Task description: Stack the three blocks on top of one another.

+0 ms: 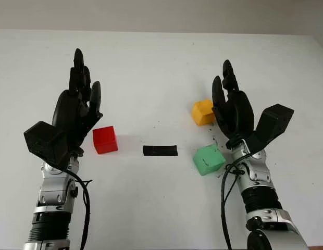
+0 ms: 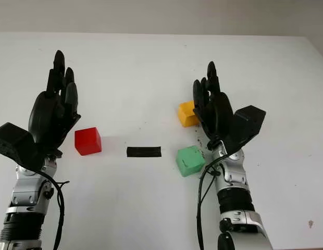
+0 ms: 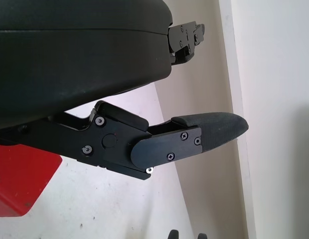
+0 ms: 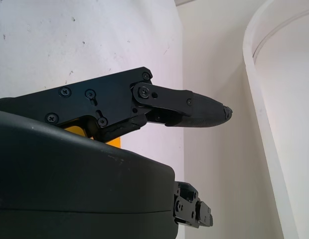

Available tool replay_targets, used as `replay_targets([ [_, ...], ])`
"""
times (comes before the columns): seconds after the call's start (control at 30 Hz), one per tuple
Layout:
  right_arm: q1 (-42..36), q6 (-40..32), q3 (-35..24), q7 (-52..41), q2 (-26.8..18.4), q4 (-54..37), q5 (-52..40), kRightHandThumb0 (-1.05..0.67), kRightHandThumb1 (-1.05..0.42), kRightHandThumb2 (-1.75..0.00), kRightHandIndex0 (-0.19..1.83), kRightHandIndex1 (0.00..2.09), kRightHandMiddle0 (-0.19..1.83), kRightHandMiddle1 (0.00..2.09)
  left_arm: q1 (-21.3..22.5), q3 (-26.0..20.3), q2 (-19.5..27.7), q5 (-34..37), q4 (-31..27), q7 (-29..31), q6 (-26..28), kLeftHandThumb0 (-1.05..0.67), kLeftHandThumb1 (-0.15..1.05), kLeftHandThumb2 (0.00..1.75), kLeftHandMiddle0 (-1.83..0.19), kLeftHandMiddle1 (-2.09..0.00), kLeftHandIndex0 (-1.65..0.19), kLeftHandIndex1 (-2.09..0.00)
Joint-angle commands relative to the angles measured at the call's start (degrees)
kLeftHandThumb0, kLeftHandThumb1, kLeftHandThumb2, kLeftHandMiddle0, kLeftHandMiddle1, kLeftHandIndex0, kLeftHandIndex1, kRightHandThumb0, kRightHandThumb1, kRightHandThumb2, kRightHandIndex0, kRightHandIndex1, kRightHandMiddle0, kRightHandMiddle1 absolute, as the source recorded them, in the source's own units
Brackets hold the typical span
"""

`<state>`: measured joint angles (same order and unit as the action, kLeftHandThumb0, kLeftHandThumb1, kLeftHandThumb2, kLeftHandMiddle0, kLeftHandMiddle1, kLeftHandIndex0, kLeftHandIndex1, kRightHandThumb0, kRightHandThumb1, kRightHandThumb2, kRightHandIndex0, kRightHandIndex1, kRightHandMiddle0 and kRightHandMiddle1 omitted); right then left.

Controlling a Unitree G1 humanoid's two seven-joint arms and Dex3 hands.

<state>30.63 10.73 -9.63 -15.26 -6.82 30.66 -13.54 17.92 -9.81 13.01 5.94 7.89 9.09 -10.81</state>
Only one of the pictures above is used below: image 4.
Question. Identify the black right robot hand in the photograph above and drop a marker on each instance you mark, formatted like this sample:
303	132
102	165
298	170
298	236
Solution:
69	179

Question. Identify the yellow wooden cube block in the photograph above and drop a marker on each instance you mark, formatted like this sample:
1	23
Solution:
115	144

